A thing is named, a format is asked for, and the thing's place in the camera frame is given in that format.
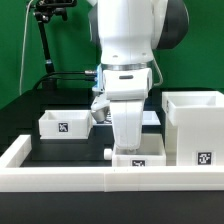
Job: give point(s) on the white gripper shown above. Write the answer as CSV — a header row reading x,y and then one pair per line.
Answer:
x,y
127,124

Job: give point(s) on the white front drawer box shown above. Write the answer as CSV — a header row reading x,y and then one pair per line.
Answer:
x,y
150,153

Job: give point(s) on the white drawer box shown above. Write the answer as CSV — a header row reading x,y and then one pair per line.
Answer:
x,y
65,124
150,153

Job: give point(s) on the white drawer cabinet frame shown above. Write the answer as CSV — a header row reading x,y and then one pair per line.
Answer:
x,y
198,119

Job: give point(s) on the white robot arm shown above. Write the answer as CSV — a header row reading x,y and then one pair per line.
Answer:
x,y
128,32

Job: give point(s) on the white marker tag sheet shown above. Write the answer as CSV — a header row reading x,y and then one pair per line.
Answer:
x,y
149,118

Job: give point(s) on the white workspace border frame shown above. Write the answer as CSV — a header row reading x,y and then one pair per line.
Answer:
x,y
15,178

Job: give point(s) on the black camera stand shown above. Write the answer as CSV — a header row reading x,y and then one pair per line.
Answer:
x,y
44,10

